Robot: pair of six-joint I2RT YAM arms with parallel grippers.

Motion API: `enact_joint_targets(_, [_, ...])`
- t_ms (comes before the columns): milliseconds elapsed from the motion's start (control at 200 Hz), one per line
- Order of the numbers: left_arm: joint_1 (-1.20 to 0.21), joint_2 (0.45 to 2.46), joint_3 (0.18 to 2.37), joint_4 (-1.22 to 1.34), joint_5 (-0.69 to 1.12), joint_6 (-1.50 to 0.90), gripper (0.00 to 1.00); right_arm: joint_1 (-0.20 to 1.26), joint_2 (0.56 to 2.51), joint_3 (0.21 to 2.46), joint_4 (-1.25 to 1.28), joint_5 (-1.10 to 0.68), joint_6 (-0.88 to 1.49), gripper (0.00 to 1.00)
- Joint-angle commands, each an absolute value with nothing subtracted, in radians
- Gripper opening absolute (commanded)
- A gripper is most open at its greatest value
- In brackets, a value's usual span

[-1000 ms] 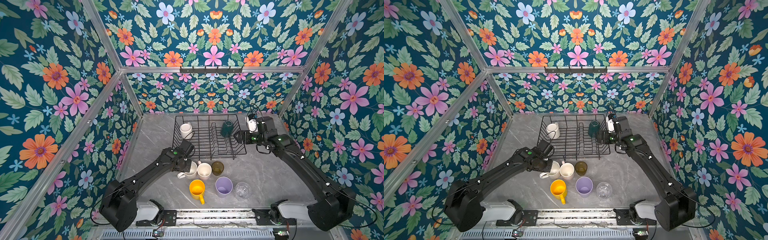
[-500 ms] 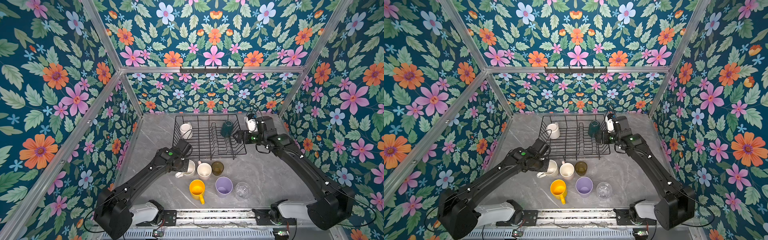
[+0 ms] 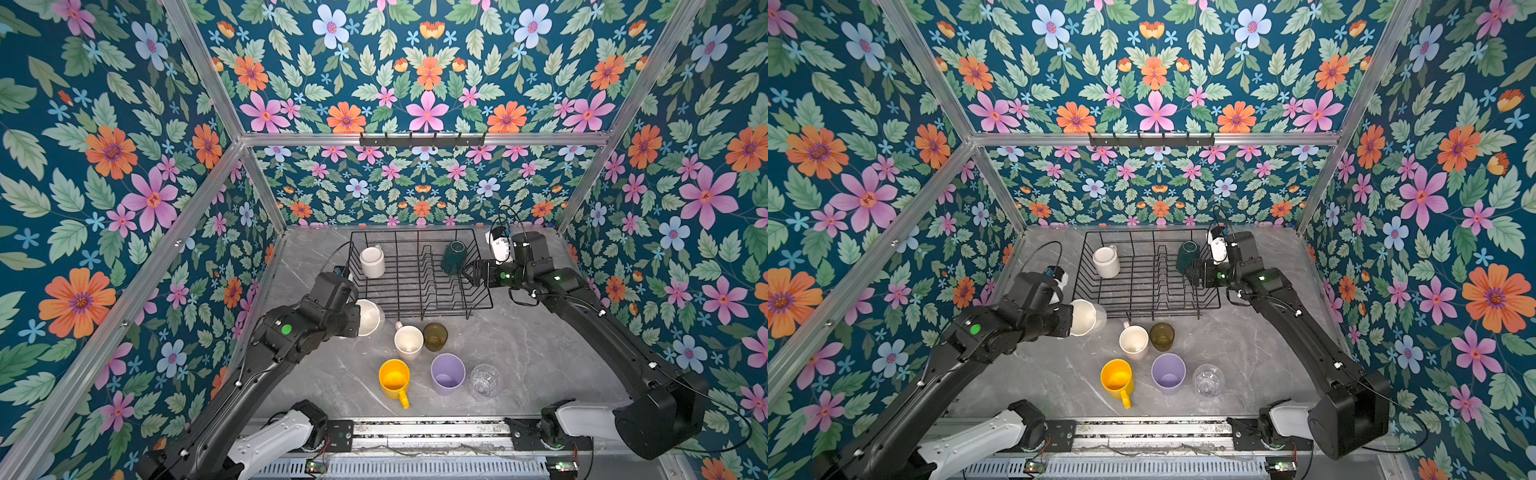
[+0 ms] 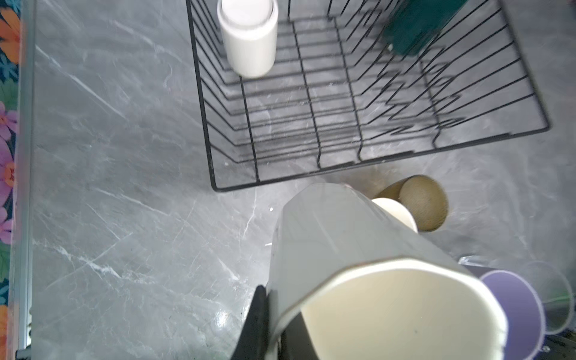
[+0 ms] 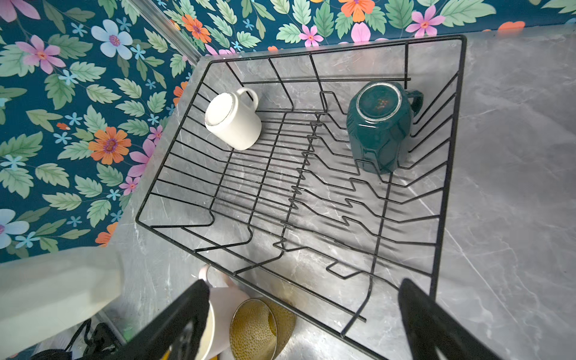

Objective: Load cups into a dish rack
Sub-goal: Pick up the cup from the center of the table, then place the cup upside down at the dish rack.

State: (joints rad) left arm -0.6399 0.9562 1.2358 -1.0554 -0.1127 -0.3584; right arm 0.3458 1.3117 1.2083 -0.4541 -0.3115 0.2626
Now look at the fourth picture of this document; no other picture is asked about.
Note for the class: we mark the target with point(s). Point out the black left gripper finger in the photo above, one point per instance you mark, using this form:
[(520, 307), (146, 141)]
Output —
[(253, 341)]

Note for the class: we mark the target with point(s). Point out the cream faceted mug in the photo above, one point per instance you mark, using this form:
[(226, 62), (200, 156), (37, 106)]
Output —
[(369, 287)]

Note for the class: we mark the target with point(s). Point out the white mug red inside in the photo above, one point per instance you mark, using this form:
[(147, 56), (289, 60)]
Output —
[(249, 30)]

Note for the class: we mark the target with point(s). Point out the dark green mug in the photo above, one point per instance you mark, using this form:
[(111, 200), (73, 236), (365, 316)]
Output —
[(414, 24)]

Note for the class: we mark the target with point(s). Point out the olive green glass cup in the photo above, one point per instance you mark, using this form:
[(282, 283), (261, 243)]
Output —
[(423, 197)]

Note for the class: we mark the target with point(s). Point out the lilac plastic cup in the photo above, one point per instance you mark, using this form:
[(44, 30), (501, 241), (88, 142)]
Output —
[(523, 309)]

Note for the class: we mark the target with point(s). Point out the clear glass cup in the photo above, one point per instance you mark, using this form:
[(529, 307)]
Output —
[(550, 284)]

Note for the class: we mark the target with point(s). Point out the white mug pink handle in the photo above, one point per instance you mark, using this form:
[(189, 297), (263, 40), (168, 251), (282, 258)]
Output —
[(398, 211)]

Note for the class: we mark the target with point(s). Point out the aluminium frame post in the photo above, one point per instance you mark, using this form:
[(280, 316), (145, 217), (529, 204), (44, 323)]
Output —
[(19, 325)]

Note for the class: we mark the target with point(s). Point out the black wire dish rack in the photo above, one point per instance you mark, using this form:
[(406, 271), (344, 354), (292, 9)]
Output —
[(339, 98)]

